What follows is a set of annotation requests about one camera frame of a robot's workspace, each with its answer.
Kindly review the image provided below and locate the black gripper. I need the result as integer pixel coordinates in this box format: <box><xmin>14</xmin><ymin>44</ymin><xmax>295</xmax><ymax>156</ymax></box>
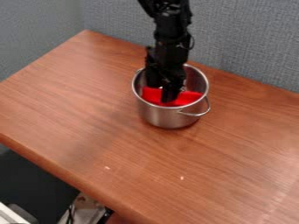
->
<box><xmin>138</xmin><ymin>0</ymin><xmax>193</xmax><ymax>103</ymax></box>

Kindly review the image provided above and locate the red rectangular block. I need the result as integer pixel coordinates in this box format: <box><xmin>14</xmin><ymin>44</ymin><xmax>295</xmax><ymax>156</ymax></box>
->
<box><xmin>142</xmin><ymin>87</ymin><xmax>203</xmax><ymax>107</ymax></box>

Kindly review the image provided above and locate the white object at corner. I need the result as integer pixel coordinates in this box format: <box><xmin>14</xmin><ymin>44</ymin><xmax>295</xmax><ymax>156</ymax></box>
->
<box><xmin>0</xmin><ymin>202</ymin><xmax>30</xmax><ymax>224</ymax></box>

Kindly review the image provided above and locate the grey table leg bracket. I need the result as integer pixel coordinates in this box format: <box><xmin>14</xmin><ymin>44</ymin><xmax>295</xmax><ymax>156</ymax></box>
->
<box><xmin>58</xmin><ymin>192</ymin><xmax>114</xmax><ymax>224</ymax></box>

